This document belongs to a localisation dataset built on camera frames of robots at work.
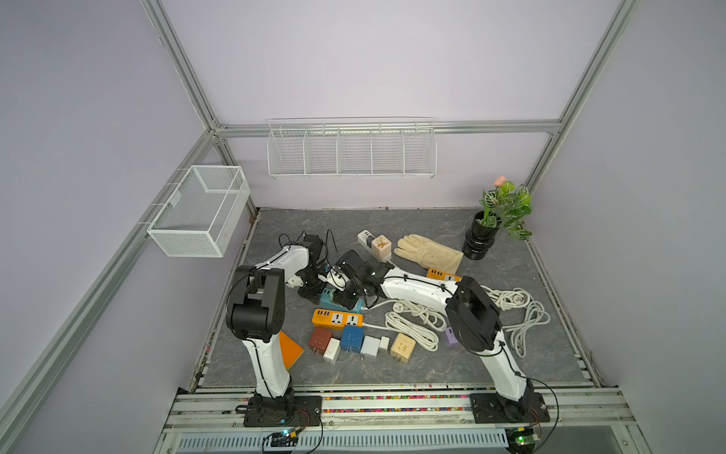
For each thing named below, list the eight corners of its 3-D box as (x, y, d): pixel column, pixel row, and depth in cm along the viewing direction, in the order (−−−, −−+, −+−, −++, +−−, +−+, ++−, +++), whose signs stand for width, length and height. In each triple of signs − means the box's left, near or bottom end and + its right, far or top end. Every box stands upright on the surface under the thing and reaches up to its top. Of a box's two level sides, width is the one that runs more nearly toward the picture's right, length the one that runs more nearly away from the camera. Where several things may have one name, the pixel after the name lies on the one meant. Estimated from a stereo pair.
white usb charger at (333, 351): (323, 360, 82) (321, 357, 79) (332, 340, 86) (331, 336, 83) (335, 365, 81) (333, 362, 79) (343, 344, 85) (342, 340, 82)
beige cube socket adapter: (387, 356, 84) (388, 351, 80) (397, 337, 88) (398, 331, 84) (406, 367, 82) (407, 362, 78) (415, 347, 86) (417, 341, 82)
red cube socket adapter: (307, 349, 84) (305, 345, 81) (316, 330, 88) (314, 325, 85) (325, 355, 83) (323, 351, 80) (333, 335, 87) (332, 331, 84)
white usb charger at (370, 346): (360, 353, 85) (360, 350, 83) (365, 337, 88) (364, 334, 86) (376, 357, 84) (376, 355, 82) (380, 341, 87) (380, 338, 85)
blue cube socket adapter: (342, 352, 85) (340, 347, 81) (343, 328, 90) (342, 322, 86) (362, 352, 85) (362, 347, 81) (363, 328, 89) (362, 322, 86)
